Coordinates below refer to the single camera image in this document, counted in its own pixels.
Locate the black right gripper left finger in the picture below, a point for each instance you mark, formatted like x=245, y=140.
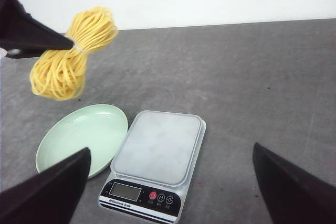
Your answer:
x=50, y=196

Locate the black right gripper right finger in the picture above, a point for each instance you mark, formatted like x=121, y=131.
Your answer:
x=291, y=194

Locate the silver digital kitchen scale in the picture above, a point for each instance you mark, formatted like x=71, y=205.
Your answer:
x=153, y=168

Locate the light green plate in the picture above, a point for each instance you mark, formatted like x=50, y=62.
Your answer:
x=99, y=127

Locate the yellow vermicelli noodle bundle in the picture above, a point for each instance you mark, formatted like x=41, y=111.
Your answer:
x=61, y=74

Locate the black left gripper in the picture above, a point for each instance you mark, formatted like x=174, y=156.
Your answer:
x=24, y=37

